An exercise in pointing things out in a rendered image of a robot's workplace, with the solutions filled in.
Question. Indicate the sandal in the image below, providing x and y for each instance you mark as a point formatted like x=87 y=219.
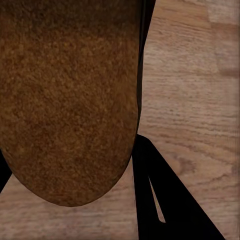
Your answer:
x=71 y=75

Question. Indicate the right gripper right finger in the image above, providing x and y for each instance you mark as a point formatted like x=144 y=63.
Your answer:
x=185 y=219

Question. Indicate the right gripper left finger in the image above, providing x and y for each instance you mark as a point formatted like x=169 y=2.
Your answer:
x=5 y=172

